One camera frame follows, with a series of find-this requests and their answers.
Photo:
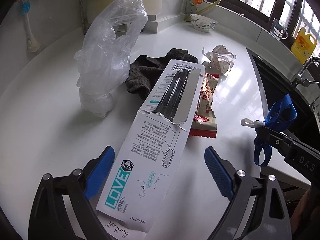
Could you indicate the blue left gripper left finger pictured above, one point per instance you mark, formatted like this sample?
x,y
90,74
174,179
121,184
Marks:
x,y
99,169

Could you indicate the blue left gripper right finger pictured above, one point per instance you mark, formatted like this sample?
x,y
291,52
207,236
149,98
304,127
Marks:
x,y
218,169

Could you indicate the white LOVE toothbrush package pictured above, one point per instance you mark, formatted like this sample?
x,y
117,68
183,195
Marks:
x,y
150,154

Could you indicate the dark grey cloth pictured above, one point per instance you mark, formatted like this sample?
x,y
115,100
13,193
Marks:
x,y
145,71

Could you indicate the white paper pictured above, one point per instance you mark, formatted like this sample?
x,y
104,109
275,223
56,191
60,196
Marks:
x,y
218,61

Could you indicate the black kitchen sink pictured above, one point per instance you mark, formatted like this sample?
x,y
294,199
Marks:
x,y
286,112

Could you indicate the red white snack bag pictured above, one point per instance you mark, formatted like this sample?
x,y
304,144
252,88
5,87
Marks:
x,y
204,120

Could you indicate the chrome sink faucet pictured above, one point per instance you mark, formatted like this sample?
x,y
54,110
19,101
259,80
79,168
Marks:
x,y
299,79

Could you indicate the yellow oil bottle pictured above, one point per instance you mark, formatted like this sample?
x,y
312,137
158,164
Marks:
x,y
303,46

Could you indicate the clear crumpled plastic bag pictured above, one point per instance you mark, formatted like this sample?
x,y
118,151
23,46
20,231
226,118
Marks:
x,y
104,59

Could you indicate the glass mug with panda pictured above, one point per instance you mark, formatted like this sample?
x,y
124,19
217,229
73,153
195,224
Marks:
x,y
278,31

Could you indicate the blue white bottle brush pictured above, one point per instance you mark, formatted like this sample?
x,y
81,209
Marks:
x,y
32,44

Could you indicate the white patterned ceramic bowl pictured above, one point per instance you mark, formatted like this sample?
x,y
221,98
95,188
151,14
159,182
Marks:
x,y
202,23

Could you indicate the orange wall outlet knob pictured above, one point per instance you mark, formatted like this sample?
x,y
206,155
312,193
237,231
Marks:
x,y
196,2

